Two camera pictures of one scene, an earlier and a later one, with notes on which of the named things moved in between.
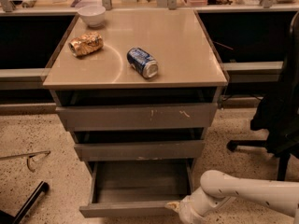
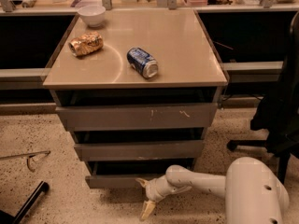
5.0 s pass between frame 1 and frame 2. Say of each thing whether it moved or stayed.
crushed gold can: stayed
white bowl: stayed
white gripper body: moved
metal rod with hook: stayed
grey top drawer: stayed
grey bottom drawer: moved
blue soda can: stayed
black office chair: stayed
